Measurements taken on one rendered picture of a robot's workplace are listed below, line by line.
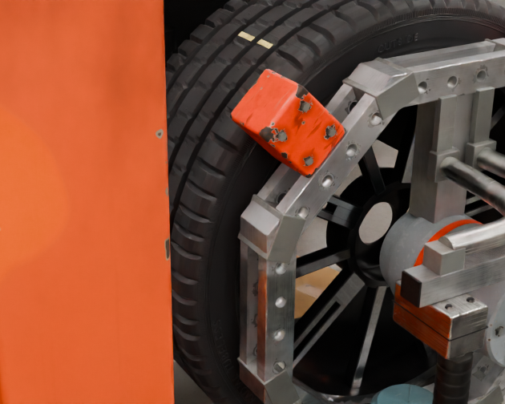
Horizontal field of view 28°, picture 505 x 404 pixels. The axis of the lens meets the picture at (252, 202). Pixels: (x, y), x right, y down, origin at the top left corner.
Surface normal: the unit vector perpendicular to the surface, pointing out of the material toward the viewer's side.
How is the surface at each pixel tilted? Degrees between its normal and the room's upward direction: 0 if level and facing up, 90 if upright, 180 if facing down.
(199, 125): 55
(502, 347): 90
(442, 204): 90
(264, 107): 45
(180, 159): 63
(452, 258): 90
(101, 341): 90
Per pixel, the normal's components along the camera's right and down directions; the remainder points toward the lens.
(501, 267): 0.51, 0.37
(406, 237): -0.64, -0.44
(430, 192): -0.86, 0.21
